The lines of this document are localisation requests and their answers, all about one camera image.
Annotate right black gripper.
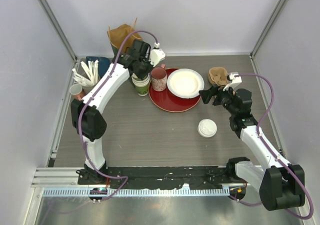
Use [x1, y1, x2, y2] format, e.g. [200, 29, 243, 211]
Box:
[199, 82, 238, 116]

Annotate green paper cups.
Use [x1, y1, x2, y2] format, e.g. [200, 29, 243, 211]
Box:
[131, 73, 150, 97]

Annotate white plastic cup lid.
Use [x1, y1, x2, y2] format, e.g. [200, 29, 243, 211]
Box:
[197, 119, 218, 138]

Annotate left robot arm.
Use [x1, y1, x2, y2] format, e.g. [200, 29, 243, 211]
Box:
[70, 39, 158, 185]

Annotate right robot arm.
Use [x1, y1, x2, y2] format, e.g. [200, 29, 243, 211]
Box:
[199, 85, 305, 211]

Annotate brown cardboard cup carrier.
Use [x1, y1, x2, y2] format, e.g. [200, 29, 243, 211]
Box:
[207, 67, 229, 86]

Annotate pink floral mug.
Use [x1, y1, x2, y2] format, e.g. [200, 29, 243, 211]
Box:
[150, 63, 168, 92]

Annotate white paper plate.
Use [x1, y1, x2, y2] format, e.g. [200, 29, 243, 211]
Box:
[166, 68, 205, 99]

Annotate blue cloth pouch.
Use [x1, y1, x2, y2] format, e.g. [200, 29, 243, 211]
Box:
[86, 56, 111, 78]

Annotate red round tray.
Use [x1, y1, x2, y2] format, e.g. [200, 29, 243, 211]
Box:
[148, 68, 201, 113]

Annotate green brown paper bag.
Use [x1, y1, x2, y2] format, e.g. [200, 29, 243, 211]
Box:
[107, 18, 143, 56]

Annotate white plastic cutlery bundle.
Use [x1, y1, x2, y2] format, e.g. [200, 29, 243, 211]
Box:
[72, 60, 100, 87]

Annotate small pink paper cup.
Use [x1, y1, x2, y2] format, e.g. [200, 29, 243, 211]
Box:
[69, 83, 85, 101]

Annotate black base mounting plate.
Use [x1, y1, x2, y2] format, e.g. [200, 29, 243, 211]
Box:
[77, 165, 247, 190]

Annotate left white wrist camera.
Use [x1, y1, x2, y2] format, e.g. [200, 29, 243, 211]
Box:
[148, 42, 166, 67]

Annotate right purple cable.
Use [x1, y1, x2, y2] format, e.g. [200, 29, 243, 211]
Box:
[229, 73, 314, 220]

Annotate purple cable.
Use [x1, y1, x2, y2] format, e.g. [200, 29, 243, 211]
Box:
[78, 29, 159, 201]
[229, 73, 314, 220]

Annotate white slotted cable duct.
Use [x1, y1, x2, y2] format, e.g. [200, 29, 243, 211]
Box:
[42, 186, 230, 198]

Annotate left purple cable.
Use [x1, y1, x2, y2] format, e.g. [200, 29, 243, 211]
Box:
[78, 29, 159, 201]

